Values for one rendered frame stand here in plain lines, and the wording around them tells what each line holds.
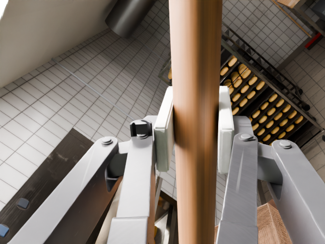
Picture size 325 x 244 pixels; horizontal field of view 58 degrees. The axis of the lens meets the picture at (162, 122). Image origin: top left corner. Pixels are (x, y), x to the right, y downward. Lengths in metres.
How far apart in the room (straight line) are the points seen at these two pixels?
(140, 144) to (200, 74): 0.05
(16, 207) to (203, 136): 1.46
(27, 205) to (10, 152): 0.33
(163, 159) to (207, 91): 0.05
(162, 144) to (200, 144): 0.03
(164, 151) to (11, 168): 1.58
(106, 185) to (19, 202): 1.46
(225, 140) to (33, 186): 1.58
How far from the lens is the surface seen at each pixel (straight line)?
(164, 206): 2.27
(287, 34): 5.39
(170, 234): 2.08
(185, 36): 0.17
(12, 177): 1.70
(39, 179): 1.75
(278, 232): 2.05
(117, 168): 0.16
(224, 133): 0.16
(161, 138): 0.16
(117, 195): 1.99
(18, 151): 1.82
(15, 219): 1.58
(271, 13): 5.28
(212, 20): 0.17
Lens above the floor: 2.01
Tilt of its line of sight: 11 degrees down
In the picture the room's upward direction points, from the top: 53 degrees counter-clockwise
